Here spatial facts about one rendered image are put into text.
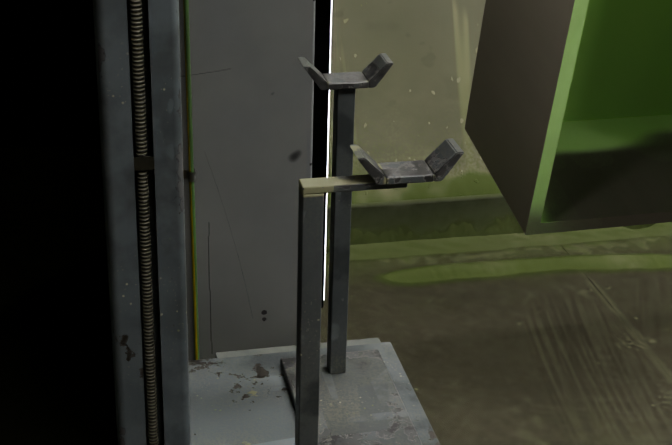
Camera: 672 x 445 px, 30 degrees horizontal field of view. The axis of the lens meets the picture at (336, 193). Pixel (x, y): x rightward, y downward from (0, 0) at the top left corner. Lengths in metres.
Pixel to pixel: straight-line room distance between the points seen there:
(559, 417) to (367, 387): 1.36
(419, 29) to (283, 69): 1.71
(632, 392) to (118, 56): 1.89
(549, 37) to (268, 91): 0.76
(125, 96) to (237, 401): 0.38
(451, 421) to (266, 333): 0.93
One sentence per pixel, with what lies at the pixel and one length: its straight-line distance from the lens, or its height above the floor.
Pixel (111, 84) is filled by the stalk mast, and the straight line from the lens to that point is 0.93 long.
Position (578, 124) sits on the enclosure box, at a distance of 2.62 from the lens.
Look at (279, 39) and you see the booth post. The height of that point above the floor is 1.02.
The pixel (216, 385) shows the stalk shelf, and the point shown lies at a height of 0.79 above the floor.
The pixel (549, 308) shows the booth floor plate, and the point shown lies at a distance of 2.91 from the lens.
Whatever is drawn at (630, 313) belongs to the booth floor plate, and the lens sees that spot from 2.93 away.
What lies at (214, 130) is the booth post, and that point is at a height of 0.91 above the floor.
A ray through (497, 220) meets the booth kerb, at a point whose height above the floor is 0.10.
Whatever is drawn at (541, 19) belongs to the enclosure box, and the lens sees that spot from 2.16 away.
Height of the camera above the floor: 1.47
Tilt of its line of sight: 25 degrees down
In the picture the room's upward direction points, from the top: 2 degrees clockwise
